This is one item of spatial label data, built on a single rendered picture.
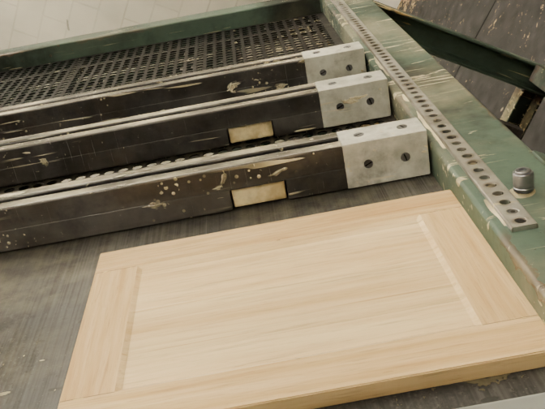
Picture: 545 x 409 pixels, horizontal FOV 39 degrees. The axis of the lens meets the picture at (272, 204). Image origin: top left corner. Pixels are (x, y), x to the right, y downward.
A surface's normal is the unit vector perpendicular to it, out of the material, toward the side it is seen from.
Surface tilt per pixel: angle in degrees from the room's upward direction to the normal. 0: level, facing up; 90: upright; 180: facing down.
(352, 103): 90
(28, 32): 90
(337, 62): 90
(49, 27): 90
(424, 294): 60
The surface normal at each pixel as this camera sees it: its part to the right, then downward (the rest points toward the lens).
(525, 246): -0.17, -0.89
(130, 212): 0.07, 0.41
